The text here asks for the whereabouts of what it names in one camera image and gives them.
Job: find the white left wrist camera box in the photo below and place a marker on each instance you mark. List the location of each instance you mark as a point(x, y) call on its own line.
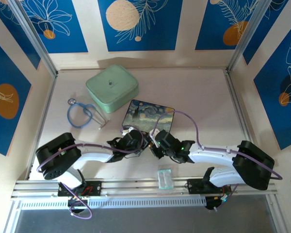
point(127, 130)

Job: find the mint green zip case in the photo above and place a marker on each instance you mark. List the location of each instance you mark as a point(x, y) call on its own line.
point(111, 87)

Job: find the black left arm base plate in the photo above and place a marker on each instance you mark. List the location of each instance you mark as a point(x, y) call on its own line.
point(94, 188)

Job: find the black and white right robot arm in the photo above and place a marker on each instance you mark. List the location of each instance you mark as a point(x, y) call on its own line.
point(232, 157)

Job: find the starry night print box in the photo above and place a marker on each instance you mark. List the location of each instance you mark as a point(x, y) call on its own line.
point(145, 114)

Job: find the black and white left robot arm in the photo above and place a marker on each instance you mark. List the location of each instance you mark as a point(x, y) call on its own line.
point(58, 155)

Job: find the clear plastic packet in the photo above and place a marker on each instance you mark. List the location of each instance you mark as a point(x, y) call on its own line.
point(165, 179)

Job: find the aluminium front rail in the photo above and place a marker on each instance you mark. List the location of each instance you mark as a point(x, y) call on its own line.
point(135, 188)

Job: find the blue poster with beige circle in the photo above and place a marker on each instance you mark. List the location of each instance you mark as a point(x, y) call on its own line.
point(140, 26)

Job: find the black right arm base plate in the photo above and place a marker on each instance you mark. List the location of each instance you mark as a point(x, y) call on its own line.
point(195, 187)

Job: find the blue poster with white flower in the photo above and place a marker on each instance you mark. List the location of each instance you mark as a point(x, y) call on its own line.
point(60, 26)

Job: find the black connector box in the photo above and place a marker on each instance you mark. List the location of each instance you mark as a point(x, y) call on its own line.
point(214, 202)
point(77, 204)

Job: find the blue stethoscope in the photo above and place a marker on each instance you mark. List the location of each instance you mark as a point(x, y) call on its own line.
point(77, 114)

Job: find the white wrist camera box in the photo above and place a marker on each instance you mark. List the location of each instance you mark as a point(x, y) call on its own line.
point(154, 136)
point(127, 130)

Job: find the blue poster with orange fruit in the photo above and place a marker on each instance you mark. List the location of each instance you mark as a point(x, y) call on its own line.
point(230, 26)

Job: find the aluminium frame post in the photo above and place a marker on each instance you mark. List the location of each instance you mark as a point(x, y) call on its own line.
point(31, 34)
point(247, 34)

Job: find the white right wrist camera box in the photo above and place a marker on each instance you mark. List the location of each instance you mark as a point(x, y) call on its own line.
point(154, 136)

